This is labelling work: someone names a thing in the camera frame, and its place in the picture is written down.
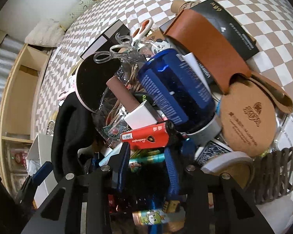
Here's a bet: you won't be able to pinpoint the white cardboard shoe box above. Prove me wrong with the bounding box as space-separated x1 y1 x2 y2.
26 134 57 207

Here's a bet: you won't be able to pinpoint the red doll display box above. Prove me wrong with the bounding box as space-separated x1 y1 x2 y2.
7 144 29 173

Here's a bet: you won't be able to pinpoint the cartoon dinosaur tube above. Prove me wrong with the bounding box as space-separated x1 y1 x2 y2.
132 209 186 226

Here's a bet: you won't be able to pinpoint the white tape roll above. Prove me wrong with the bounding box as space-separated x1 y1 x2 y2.
201 152 255 190

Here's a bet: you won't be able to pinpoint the red Lamborghini lighter box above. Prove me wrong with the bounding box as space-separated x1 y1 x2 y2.
120 120 176 151

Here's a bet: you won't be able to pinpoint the small white box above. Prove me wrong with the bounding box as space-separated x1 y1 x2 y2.
124 100 163 129

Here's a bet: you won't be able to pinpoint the black fabric headband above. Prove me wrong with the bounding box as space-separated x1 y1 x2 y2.
51 92 104 182

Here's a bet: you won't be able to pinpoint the brown cylinder stick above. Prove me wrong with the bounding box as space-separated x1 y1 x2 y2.
106 76 140 112

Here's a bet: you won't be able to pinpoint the round pink rimmed mirror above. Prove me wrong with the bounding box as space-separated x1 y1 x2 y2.
76 54 121 113

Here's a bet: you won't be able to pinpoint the wooden bedside shelf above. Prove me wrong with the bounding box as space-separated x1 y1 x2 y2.
0 44 52 195

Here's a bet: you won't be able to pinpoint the blue plastic bottle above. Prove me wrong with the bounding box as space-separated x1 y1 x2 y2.
138 49 222 145

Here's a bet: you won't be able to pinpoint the round cork coaster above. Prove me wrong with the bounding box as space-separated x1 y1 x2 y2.
220 80 277 157

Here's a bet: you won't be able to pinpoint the black white gift box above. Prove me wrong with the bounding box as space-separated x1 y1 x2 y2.
80 19 130 60

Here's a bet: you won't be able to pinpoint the white fluffy pillow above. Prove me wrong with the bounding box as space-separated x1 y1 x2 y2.
25 19 65 48

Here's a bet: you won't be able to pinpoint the black charger box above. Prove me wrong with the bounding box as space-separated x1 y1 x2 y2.
171 0 259 61

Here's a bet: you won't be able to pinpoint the long green bolster pillow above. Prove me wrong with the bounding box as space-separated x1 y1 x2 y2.
60 0 101 30

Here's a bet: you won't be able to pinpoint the checkered bed sheet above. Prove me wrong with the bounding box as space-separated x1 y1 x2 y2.
34 0 293 234

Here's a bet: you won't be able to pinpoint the brown coiled hair ties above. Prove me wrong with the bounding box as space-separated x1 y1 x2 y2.
244 146 293 205

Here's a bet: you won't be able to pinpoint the orange handled scissors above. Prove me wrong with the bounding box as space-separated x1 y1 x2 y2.
132 19 153 47

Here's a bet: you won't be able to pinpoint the brown leather strap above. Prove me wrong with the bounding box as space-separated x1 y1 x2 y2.
163 9 293 115

